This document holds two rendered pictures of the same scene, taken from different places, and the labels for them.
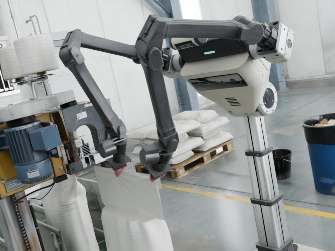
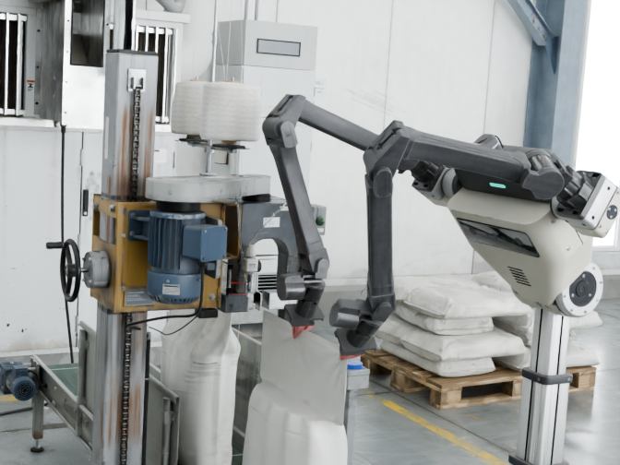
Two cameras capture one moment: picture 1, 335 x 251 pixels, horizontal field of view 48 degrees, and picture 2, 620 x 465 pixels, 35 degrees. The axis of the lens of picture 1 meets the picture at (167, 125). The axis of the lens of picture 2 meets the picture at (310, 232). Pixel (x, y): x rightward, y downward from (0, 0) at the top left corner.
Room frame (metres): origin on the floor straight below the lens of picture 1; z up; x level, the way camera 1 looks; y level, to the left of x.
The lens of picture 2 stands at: (-0.98, -0.29, 1.65)
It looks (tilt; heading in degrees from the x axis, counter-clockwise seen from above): 7 degrees down; 11
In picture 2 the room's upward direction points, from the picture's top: 4 degrees clockwise
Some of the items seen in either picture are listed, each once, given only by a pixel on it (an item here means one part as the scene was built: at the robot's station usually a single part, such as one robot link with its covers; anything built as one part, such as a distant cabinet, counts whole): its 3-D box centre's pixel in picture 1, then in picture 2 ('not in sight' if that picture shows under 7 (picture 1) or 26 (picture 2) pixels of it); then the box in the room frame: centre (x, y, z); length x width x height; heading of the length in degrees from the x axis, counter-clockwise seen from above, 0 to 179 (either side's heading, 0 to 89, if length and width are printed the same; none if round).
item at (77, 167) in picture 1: (74, 167); (232, 302); (1.86, 0.51, 1.04); 0.08 x 0.06 x 0.05; 130
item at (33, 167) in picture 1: (30, 152); (175, 256); (1.59, 0.60, 1.21); 0.15 x 0.15 x 0.25
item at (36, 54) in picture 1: (36, 55); (231, 112); (1.69, 0.50, 1.61); 0.17 x 0.17 x 0.17
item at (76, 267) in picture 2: not in sight; (69, 270); (1.60, 0.92, 1.13); 0.18 x 0.11 x 0.18; 40
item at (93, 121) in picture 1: (74, 127); (255, 237); (2.04, 0.50, 1.21); 0.30 x 0.25 x 0.30; 40
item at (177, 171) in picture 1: (185, 156); (476, 369); (5.13, -0.16, 0.07); 1.20 x 0.82 x 0.14; 132
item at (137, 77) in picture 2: not in sight; (137, 80); (1.67, 0.77, 1.68); 0.05 x 0.03 x 0.06; 130
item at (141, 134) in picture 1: (153, 129); (424, 288); (5.07, 0.20, 0.56); 0.66 x 0.43 x 0.15; 128
